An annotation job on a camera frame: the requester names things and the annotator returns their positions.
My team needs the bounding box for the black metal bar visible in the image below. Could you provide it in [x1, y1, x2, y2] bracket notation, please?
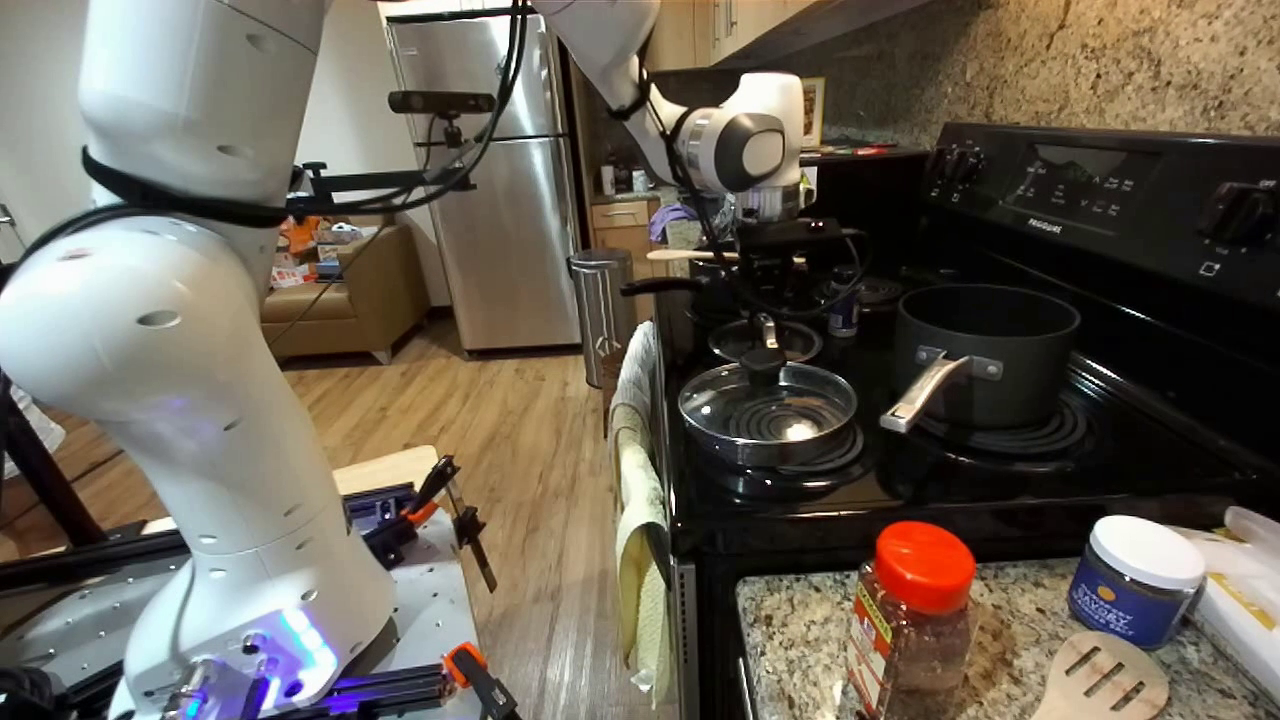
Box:
[0, 526, 193, 591]

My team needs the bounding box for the spice jar red lid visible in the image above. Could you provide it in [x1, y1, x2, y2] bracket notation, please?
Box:
[843, 518, 978, 720]

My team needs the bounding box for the cardboard box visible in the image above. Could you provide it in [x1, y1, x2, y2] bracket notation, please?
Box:
[589, 195, 660, 264]

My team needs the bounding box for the black tripod leg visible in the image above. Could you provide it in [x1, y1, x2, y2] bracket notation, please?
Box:
[0, 375, 108, 548]

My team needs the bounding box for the black pot silver handle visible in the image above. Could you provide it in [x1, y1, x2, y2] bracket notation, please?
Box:
[877, 279, 1089, 439]

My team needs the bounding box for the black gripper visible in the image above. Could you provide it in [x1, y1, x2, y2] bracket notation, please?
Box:
[727, 218, 857, 351]

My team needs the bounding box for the black clamp orange handle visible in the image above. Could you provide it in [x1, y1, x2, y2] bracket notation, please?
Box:
[395, 454, 505, 597]

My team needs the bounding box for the dark bottle blue label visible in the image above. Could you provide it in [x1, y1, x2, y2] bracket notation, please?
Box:
[818, 283, 865, 345]

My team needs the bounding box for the black appliance yellow label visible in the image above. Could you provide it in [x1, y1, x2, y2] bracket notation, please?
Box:
[798, 149, 931, 283]

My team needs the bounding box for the wooden slotted spatula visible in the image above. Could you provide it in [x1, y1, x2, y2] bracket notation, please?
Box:
[1028, 628, 1175, 720]

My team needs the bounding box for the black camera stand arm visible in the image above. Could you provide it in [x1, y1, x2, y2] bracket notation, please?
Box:
[218, 162, 477, 222]

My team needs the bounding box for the brown sofa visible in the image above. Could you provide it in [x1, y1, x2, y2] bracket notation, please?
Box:
[251, 195, 432, 370]

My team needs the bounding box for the glass lid black knob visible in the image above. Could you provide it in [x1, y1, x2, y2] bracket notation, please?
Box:
[677, 347, 858, 454]

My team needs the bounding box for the stainless steel refrigerator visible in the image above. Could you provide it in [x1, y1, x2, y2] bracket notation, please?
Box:
[384, 10, 589, 355]

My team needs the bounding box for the black electric stove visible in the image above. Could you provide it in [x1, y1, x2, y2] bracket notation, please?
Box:
[660, 119, 1280, 720]

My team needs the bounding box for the blue jar white lid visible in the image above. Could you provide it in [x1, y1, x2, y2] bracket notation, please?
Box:
[1065, 512, 1213, 655]

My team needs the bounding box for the wire waste basket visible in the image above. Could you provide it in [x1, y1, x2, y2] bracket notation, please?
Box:
[568, 252, 630, 391]

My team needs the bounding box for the grey metal base plate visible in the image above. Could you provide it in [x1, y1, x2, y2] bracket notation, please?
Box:
[16, 512, 486, 720]

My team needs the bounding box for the light wooden board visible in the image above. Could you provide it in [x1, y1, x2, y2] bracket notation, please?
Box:
[328, 443, 445, 506]

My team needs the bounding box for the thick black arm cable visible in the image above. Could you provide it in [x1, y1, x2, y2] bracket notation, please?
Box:
[76, 0, 536, 234]

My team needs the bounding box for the white plastic package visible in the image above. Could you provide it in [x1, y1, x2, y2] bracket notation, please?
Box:
[1175, 500, 1280, 703]

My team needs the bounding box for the pale yellow hanging towel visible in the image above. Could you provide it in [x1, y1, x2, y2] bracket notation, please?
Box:
[602, 318, 680, 713]

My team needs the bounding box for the small black pan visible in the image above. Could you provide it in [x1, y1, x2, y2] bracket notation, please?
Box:
[677, 416, 866, 483]

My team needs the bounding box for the black bar camera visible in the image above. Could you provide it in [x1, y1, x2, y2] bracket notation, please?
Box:
[384, 88, 499, 153]

